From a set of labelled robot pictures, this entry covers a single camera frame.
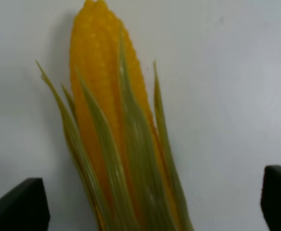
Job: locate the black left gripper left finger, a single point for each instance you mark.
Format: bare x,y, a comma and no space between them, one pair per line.
25,207

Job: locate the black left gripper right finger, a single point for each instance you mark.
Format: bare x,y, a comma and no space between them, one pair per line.
271,197

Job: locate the toy corn cob with husk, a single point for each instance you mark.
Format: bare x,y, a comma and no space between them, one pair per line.
119,145

